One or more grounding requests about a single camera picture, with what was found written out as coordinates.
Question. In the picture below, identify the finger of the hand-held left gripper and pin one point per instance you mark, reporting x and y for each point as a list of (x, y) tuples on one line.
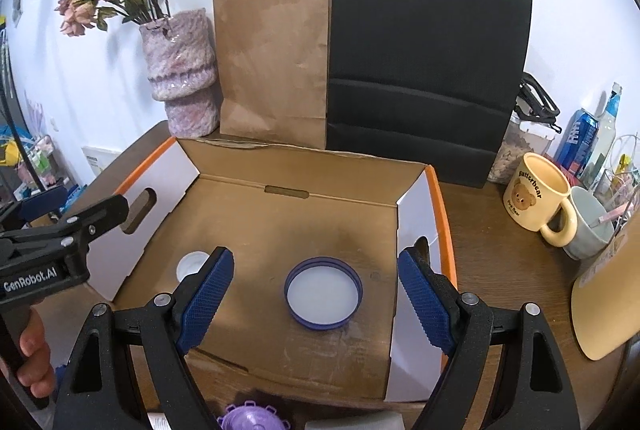
[(97, 215), (35, 205)]

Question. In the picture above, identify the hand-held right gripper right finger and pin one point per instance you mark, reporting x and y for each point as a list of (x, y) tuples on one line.
[(425, 295)]

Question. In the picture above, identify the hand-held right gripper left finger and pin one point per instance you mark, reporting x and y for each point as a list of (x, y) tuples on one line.
[(207, 295)]

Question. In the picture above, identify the small white lid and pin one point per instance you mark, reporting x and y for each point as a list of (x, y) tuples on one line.
[(190, 262)]

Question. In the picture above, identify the orange-edged cardboard box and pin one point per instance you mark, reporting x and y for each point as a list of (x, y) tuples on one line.
[(250, 230)]

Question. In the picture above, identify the blue jar lid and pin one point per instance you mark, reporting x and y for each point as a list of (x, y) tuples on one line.
[(322, 295)]

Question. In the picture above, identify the person's left hand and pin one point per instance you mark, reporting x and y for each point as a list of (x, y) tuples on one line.
[(35, 342)]

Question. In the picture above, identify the white book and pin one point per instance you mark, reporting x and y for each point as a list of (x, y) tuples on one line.
[(97, 160)]

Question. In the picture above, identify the black stand pole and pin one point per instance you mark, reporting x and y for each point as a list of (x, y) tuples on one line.
[(7, 110)]

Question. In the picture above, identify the purple plastic toy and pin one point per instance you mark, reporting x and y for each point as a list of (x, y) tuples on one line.
[(247, 419)]

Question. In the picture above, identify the cream bear mug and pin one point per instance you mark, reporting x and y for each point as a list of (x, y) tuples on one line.
[(530, 200)]

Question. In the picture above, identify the white flat object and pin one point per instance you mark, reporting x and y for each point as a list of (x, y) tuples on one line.
[(352, 422)]

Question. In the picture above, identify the pink textured vase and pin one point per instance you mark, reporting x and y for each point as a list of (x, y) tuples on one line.
[(180, 60)]

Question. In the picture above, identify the grey cup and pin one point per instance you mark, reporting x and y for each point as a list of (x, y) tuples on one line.
[(595, 235)]

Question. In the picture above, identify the beige wooden board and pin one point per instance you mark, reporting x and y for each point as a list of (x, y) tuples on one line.
[(607, 305)]

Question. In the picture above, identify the blue drink can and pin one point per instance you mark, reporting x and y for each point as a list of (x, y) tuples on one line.
[(577, 140)]

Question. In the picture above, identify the brown paper bag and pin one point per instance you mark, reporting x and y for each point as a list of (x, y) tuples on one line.
[(275, 60)]

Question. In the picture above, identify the clear glass bottle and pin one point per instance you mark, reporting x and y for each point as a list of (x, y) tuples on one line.
[(607, 125)]

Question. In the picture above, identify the black paper bag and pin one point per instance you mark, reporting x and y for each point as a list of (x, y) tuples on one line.
[(425, 35)]

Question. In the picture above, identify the wall poster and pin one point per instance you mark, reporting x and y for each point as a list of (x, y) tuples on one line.
[(18, 3)]

